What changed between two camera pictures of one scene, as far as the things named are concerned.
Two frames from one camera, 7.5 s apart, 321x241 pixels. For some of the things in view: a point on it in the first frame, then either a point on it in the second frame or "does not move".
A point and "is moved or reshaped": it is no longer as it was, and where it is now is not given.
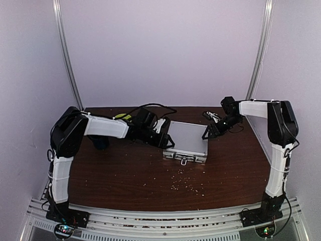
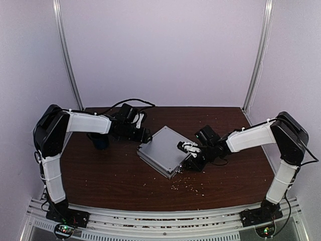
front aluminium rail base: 109,225 does not move
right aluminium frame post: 259,59 does not move
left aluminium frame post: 56,5 does not move
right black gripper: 211,128 to 197,167
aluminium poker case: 189,145 is moved or reshaped
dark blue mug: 102,143 does not move
